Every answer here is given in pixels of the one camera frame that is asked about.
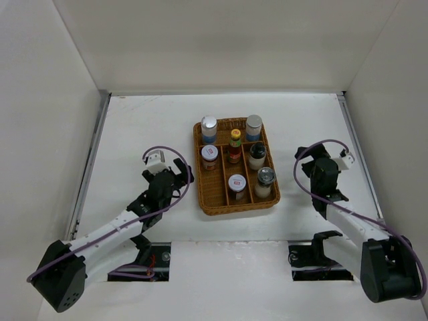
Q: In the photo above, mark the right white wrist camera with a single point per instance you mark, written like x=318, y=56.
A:
x=345, y=160

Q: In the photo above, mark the red sauce bottle yellow cap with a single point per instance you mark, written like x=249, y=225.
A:
x=234, y=151

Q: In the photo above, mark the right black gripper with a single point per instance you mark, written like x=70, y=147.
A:
x=319, y=151

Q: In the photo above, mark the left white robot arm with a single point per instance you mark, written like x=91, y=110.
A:
x=68, y=268

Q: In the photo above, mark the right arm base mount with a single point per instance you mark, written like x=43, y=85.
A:
x=309, y=263

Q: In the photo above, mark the black knob white powder bottle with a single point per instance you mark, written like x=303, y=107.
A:
x=257, y=154

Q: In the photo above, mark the dark paste jar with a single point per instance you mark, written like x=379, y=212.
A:
x=209, y=154
x=236, y=184

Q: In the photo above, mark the left aluminium table rail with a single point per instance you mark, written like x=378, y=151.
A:
x=77, y=207

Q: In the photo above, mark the aluminium table rail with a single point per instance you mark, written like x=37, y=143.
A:
x=77, y=207
x=359, y=155

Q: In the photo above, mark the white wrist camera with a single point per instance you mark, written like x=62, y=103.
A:
x=345, y=160
x=155, y=161

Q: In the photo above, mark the tall blue label jar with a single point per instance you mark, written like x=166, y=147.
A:
x=253, y=128

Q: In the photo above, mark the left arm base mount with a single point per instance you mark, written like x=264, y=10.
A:
x=151, y=263

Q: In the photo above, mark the right aluminium table rail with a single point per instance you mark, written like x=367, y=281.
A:
x=359, y=155

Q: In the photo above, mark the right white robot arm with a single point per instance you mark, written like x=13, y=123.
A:
x=384, y=261

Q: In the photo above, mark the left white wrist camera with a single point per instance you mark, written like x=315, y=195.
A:
x=155, y=161

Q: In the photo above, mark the brown wicker divided tray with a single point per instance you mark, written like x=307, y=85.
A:
x=214, y=193

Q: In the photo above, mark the dark cap salt shaker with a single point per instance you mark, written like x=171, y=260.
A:
x=266, y=177

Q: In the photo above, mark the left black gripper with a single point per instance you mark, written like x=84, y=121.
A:
x=178, y=180

